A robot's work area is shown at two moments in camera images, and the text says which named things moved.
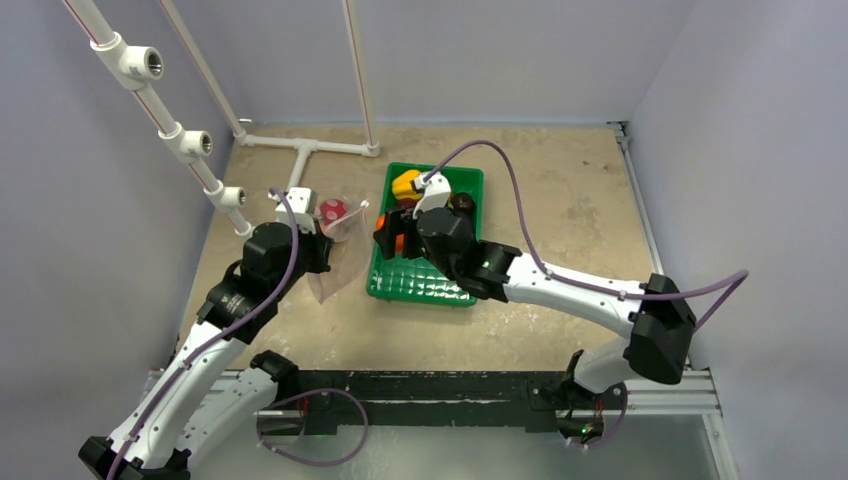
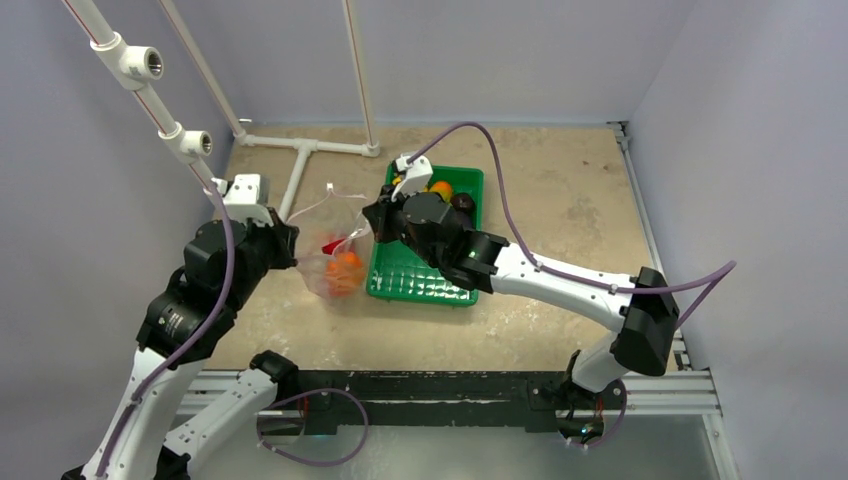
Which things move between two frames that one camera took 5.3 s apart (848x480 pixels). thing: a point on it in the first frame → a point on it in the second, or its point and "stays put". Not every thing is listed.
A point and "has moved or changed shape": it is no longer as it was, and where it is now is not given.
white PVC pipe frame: x=123 y=65 stays put
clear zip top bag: x=350 y=251 stays put
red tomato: x=332 y=209 has moved or changed shape
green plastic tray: x=422 y=279 stays put
